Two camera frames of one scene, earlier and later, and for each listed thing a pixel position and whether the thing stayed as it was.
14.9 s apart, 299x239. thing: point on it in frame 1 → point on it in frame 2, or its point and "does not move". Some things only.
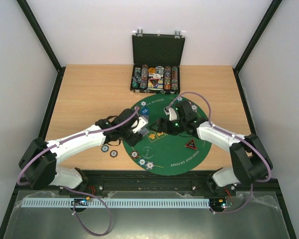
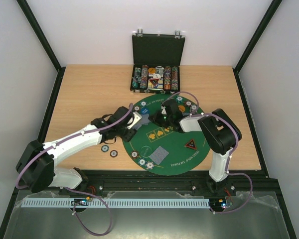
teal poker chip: (104, 148) does not move
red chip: (113, 153) does not move
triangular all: (191, 144) does not move
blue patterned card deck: (143, 131) → (144, 121)
